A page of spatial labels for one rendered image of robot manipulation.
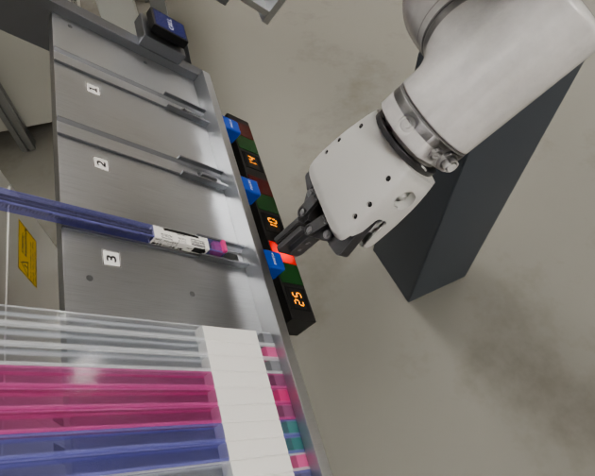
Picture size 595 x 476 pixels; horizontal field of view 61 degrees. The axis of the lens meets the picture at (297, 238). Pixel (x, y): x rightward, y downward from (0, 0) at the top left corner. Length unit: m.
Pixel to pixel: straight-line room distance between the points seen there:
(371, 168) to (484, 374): 0.93
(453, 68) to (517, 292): 1.08
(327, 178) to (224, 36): 1.64
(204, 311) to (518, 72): 0.32
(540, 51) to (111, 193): 0.37
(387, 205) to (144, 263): 0.22
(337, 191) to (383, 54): 1.56
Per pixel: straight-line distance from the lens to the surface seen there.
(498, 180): 1.07
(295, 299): 0.58
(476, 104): 0.43
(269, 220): 0.64
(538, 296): 1.47
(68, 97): 0.57
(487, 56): 0.43
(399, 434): 1.23
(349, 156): 0.48
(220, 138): 0.64
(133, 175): 0.53
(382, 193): 0.45
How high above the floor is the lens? 1.18
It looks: 56 degrees down
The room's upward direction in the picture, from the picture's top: straight up
